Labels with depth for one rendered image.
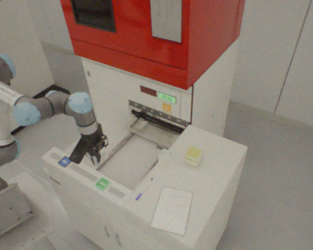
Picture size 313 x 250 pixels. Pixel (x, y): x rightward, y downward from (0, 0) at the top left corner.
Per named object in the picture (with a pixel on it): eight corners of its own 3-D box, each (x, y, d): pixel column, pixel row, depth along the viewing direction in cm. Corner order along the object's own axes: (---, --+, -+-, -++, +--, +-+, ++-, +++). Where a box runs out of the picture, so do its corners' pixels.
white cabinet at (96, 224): (126, 178, 244) (112, 110, 189) (224, 232, 202) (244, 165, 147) (76, 235, 206) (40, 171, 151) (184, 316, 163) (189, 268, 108)
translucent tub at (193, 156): (189, 153, 135) (190, 144, 130) (203, 159, 132) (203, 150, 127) (182, 163, 130) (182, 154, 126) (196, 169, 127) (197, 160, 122)
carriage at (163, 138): (133, 122, 172) (132, 119, 170) (182, 142, 156) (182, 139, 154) (126, 129, 168) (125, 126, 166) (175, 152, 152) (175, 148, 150)
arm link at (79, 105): (75, 88, 96) (94, 93, 92) (83, 111, 103) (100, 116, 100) (60, 99, 90) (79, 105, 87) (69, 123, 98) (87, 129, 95)
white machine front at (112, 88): (94, 99, 198) (82, 51, 171) (190, 138, 163) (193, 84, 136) (91, 101, 197) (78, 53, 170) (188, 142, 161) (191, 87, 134)
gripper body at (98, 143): (109, 146, 111) (104, 124, 103) (95, 159, 106) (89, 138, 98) (96, 139, 114) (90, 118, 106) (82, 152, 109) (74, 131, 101)
